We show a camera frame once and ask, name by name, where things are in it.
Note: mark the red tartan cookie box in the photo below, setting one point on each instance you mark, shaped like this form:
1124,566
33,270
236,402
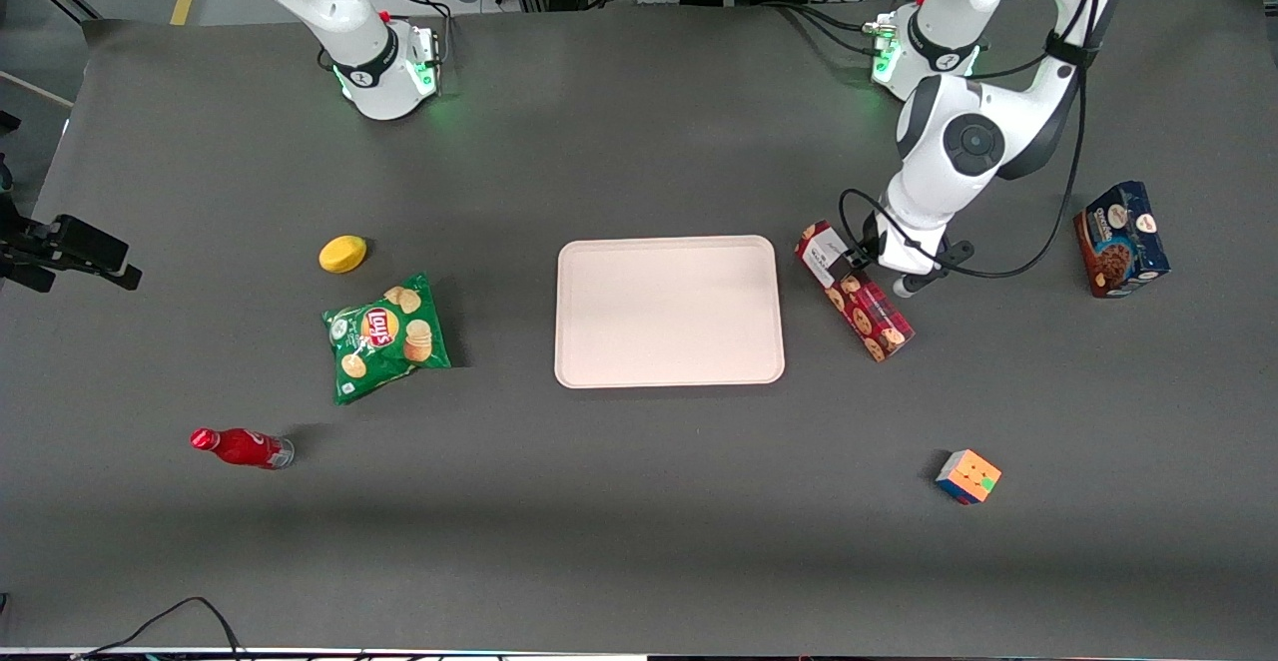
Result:
879,327

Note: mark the cream plastic tray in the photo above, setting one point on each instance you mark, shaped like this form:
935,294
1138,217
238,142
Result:
669,312

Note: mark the colourful puzzle cube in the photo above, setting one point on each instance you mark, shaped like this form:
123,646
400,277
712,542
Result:
968,476

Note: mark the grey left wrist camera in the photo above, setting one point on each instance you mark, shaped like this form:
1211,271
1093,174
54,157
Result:
904,288

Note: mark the blue cookie box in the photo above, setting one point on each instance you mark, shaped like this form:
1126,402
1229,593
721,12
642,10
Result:
1123,242

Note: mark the green chips bag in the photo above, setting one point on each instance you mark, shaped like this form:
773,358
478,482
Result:
384,336

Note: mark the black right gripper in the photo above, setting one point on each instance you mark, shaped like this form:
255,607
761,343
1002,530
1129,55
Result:
11,224

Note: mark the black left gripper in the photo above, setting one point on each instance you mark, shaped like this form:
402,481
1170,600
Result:
871,234

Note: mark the red cola bottle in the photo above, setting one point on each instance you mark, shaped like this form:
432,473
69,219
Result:
243,447

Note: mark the yellow lemon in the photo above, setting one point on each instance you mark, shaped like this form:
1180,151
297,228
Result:
342,255

